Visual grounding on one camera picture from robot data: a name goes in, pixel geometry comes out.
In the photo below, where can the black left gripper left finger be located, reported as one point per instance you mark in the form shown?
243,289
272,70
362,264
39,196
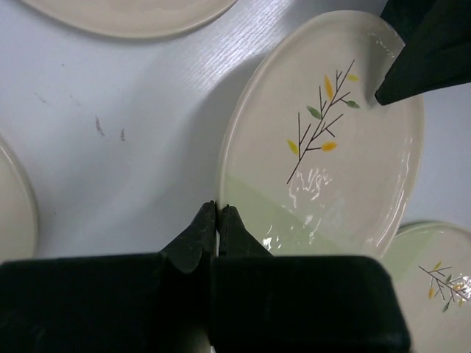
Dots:
115,303

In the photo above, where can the cream plate blue section back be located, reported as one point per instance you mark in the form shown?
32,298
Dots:
133,19

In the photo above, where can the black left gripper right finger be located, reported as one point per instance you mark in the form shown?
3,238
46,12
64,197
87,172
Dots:
263,303

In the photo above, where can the cream plate green section front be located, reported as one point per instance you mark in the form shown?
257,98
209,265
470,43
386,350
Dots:
430,266

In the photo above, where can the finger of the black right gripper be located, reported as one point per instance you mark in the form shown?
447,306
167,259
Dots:
437,47

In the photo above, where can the cream plate green section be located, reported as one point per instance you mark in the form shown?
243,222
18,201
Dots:
430,266
310,160

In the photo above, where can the cream plate yellow section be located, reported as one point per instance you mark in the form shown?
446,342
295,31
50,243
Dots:
19,212

